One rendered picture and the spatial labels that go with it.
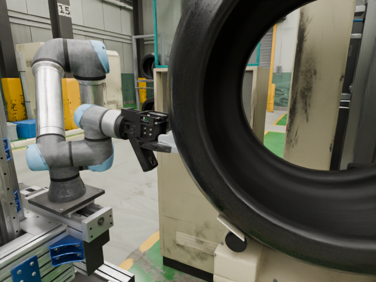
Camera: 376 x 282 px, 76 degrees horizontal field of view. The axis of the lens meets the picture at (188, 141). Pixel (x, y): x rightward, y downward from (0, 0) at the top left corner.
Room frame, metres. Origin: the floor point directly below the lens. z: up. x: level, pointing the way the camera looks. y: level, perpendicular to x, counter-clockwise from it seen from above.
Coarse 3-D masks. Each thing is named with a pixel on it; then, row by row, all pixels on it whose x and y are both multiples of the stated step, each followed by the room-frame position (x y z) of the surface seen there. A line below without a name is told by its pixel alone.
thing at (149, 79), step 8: (136, 48) 4.51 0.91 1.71; (136, 56) 4.50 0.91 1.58; (144, 56) 4.54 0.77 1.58; (152, 56) 4.44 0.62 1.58; (136, 64) 4.49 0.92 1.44; (144, 64) 4.72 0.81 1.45; (136, 72) 4.47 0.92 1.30; (144, 72) 4.69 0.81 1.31; (152, 72) 4.78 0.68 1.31; (136, 80) 4.47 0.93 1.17; (144, 80) 4.40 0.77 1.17; (152, 80) 4.33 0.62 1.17; (136, 88) 4.46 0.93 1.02; (144, 88) 4.37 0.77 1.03; (152, 88) 4.30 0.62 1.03; (136, 96) 4.49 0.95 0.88; (144, 104) 4.53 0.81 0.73; (152, 104) 4.80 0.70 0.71
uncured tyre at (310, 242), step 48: (192, 0) 0.43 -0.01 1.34; (240, 0) 0.60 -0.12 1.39; (288, 0) 0.62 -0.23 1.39; (192, 48) 0.41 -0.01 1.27; (240, 48) 0.66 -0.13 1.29; (192, 96) 0.41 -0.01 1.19; (240, 96) 0.67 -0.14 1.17; (192, 144) 0.41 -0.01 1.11; (240, 144) 0.66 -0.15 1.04; (240, 192) 0.38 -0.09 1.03; (288, 192) 0.58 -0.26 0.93; (336, 192) 0.55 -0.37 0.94; (288, 240) 0.34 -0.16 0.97; (336, 240) 0.31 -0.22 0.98
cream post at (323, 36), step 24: (336, 0) 0.69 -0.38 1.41; (312, 24) 0.71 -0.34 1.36; (336, 24) 0.69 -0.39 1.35; (312, 48) 0.71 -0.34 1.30; (336, 48) 0.68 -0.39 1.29; (312, 72) 0.70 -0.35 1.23; (336, 72) 0.68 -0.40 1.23; (312, 96) 0.70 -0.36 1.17; (336, 96) 0.68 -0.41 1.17; (288, 120) 0.73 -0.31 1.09; (312, 120) 0.70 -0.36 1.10; (336, 120) 0.68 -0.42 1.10; (288, 144) 0.72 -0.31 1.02; (312, 144) 0.69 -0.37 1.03; (312, 168) 0.69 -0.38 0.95
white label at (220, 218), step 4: (220, 216) 0.42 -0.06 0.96; (220, 220) 0.39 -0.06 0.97; (224, 220) 0.40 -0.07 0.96; (224, 224) 0.38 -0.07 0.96; (228, 224) 0.40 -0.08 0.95; (232, 224) 0.41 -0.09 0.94; (228, 228) 0.38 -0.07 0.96; (232, 228) 0.39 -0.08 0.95; (236, 228) 0.41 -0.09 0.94; (236, 232) 0.38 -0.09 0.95; (240, 232) 0.40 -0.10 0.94; (240, 236) 0.38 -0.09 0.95; (244, 236) 0.39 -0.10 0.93; (244, 240) 0.37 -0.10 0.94
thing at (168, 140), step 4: (160, 136) 0.56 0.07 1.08; (164, 136) 0.56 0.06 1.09; (168, 136) 0.56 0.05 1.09; (172, 136) 0.55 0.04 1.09; (160, 140) 0.56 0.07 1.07; (164, 140) 0.56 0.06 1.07; (168, 140) 0.56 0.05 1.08; (172, 140) 0.55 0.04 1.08; (164, 144) 0.55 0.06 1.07; (168, 144) 0.55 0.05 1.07; (172, 144) 0.55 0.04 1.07; (172, 148) 0.54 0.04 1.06; (176, 148) 0.54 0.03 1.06; (172, 152) 0.54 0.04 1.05; (176, 152) 0.54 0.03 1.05
